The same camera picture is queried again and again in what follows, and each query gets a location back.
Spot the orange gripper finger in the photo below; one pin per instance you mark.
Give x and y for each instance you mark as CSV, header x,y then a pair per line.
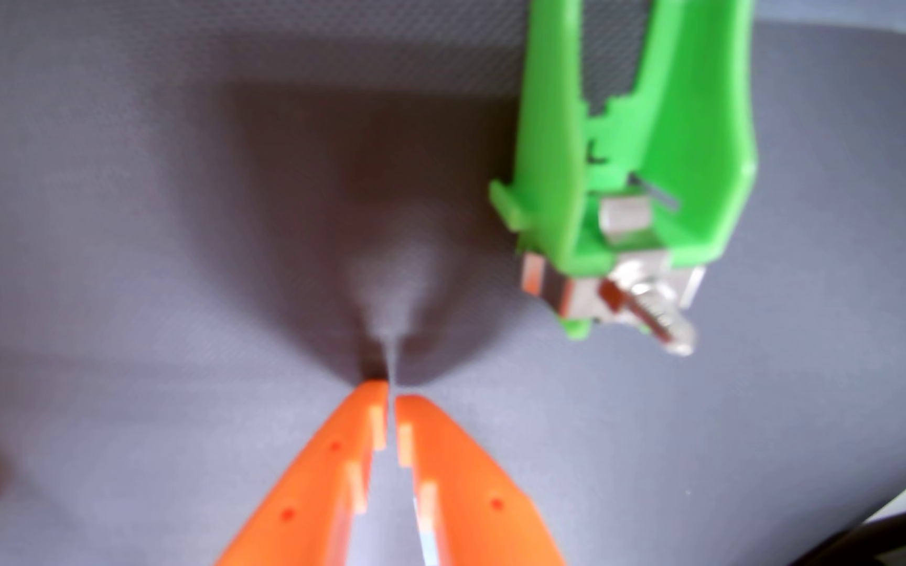
x,y
319,487
469,503

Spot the dark grey mat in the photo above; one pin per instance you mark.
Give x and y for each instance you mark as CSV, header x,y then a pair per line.
x,y
107,236

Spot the green battery holder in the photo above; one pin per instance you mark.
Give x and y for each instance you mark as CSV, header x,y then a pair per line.
x,y
555,157

